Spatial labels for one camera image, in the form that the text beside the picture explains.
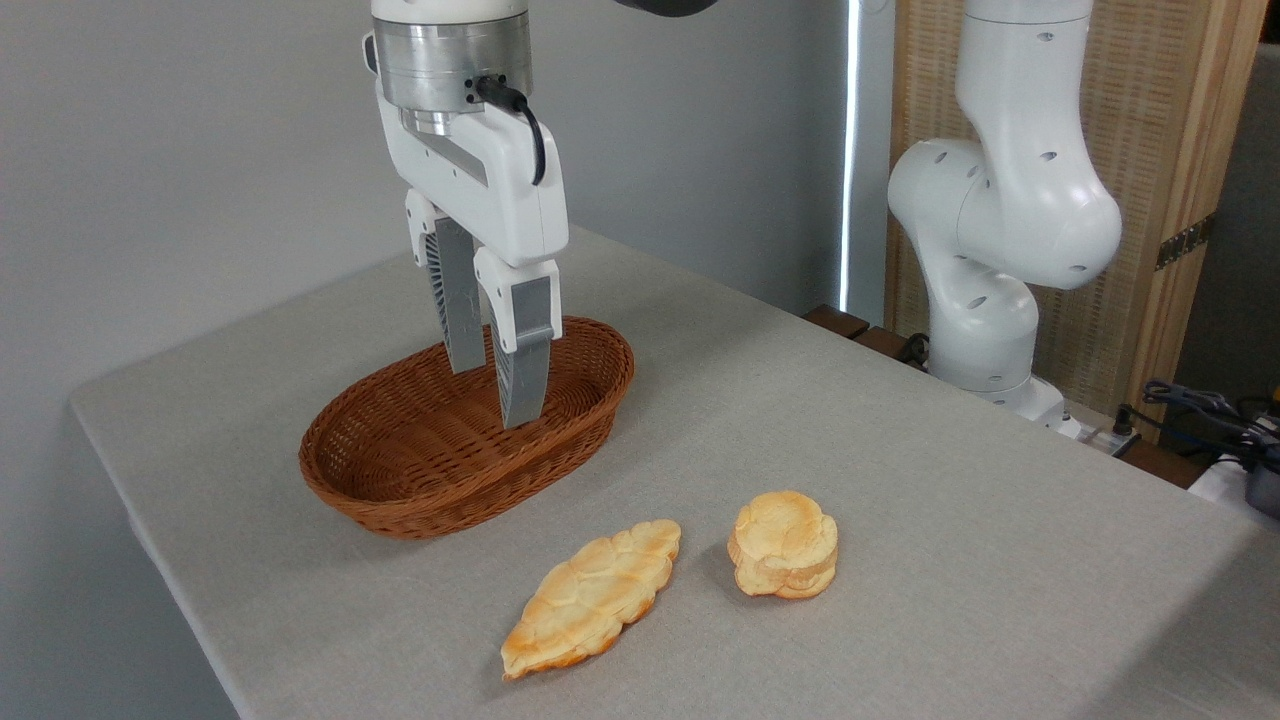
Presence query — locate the grey tablecloth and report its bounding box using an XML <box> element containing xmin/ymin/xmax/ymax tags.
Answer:
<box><xmin>68</xmin><ymin>225</ymin><xmax>1280</xmax><ymax>720</ymax></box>

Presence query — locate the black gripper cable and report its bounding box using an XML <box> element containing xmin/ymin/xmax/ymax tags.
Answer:
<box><xmin>474</xmin><ymin>75</ymin><xmax>548</xmax><ymax>188</ymax></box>

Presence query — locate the brown wicker basket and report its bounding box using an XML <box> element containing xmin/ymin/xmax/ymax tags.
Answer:
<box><xmin>298</xmin><ymin>315</ymin><xmax>636</xmax><ymax>541</ymax></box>

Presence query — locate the long leaf-shaped bread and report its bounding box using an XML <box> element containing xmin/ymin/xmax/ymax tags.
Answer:
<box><xmin>500</xmin><ymin>518</ymin><xmax>683</xmax><ymax>683</ymax></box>

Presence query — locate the dark metal hinge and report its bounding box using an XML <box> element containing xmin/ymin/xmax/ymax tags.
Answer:
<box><xmin>1154</xmin><ymin>212</ymin><xmax>1217</xmax><ymax>272</ymax></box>

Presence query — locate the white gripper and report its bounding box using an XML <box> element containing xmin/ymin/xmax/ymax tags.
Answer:
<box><xmin>375</xmin><ymin>80</ymin><xmax>570</xmax><ymax>430</ymax></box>

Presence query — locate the black cable bundle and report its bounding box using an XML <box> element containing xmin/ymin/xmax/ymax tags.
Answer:
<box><xmin>1113</xmin><ymin>378</ymin><xmax>1280</xmax><ymax>471</ymax></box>

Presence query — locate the round orange bread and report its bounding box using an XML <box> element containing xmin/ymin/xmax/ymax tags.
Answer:
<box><xmin>726</xmin><ymin>489</ymin><xmax>840</xmax><ymax>601</ymax></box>

